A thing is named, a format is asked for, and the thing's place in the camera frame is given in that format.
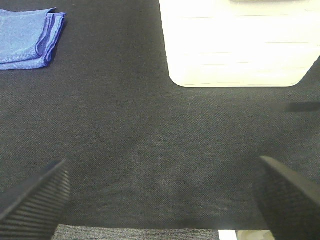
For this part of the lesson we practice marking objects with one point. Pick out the white plastic basket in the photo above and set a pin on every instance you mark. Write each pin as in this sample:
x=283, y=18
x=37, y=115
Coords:
x=240, y=43

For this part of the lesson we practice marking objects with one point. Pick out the folded blue towel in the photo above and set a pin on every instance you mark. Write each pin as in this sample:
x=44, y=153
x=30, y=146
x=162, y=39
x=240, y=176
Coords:
x=28, y=38

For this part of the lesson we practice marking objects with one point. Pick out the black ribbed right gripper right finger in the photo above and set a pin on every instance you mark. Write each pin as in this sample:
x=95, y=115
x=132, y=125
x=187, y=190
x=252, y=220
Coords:
x=289, y=202

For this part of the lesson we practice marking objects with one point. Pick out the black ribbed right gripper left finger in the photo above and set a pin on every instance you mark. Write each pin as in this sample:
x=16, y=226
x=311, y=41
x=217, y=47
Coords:
x=32, y=210

